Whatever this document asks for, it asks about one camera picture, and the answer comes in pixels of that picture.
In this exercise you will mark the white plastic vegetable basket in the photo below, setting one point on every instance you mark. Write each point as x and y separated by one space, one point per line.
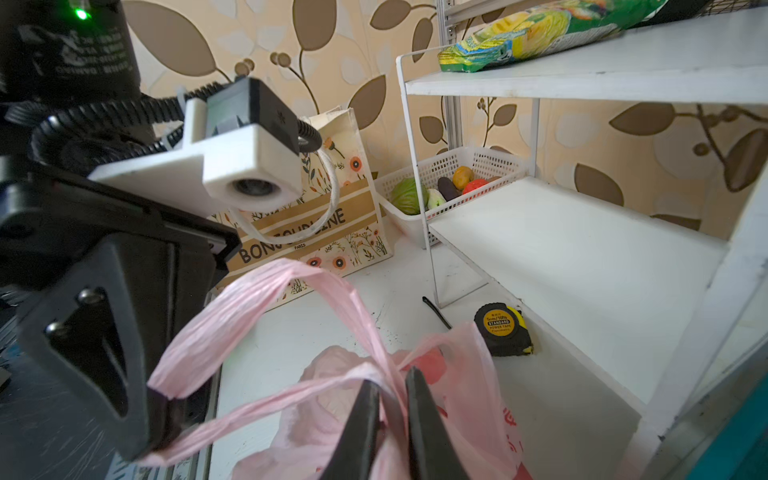
491 170

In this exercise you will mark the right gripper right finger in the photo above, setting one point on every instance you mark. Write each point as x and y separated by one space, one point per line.
431 453

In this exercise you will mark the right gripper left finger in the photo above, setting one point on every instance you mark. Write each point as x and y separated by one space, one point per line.
354 454

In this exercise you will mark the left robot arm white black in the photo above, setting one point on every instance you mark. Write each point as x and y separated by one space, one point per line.
71 98

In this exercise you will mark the cream canvas tote bag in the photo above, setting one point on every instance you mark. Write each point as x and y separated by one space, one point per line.
336 224

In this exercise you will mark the yellow green snack bag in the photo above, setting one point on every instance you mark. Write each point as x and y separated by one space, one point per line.
544 30

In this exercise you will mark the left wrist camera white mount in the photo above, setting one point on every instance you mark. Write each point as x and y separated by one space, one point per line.
240 148

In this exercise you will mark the green cabbage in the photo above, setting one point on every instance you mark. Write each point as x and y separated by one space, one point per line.
409 196

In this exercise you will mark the pink plastic grocery bag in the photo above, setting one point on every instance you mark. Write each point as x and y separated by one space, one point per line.
457 366

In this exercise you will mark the purple eggplant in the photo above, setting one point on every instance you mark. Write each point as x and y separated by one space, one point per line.
447 189

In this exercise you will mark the white two-tier shelf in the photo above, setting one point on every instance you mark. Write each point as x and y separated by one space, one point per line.
652 319

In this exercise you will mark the teal plastic fruit basket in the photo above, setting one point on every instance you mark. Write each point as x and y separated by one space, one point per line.
740 450

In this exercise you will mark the yellow black tape measure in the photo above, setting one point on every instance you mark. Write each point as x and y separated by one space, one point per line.
504 330

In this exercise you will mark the brown potato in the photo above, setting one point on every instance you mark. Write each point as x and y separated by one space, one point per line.
462 176

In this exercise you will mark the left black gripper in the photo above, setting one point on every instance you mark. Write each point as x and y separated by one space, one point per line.
104 280

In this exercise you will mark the red tomato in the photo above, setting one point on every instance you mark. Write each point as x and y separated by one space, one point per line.
474 185

